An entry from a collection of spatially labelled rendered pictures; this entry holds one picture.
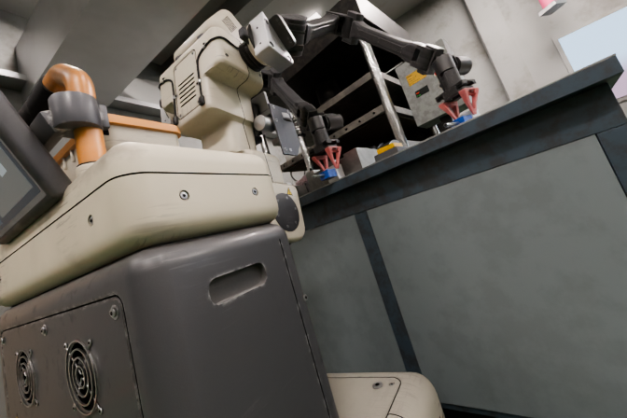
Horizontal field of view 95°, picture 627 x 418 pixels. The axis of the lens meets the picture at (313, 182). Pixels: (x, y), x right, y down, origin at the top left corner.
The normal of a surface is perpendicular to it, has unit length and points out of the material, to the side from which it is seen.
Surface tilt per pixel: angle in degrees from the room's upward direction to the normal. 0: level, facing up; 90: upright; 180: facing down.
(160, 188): 90
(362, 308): 90
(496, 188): 90
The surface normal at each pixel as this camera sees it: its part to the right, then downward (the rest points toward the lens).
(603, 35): -0.52, 0.01
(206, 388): 0.80, -0.34
